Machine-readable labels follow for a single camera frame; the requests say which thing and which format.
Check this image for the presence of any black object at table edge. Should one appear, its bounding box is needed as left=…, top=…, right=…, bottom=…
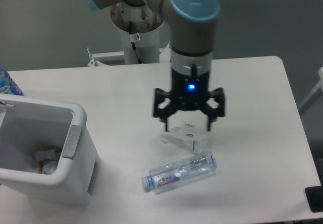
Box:
left=305, top=186, right=322, bottom=213

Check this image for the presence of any crumpled clear plastic wrapper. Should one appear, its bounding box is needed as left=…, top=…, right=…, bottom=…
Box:
left=159, top=123, right=210, bottom=154

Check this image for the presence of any clear plastic water bottle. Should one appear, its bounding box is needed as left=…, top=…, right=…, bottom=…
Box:
left=141, top=151, right=217, bottom=193

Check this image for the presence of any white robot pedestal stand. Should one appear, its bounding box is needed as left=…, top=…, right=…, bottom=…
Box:
left=86, top=0, right=175, bottom=68

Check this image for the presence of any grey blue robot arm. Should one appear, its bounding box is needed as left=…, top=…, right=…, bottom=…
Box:
left=87, top=0, right=225, bottom=124

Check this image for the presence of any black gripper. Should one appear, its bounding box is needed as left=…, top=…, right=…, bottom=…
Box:
left=152, top=69, right=225, bottom=132

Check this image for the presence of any white frame at right edge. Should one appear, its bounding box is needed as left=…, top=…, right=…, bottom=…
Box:
left=298, top=67, right=322, bottom=116

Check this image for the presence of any white push-lid trash can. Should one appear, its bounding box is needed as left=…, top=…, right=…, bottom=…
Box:
left=1, top=94, right=100, bottom=205

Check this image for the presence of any blue labelled bottle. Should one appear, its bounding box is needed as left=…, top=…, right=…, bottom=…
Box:
left=1, top=68, right=24, bottom=95

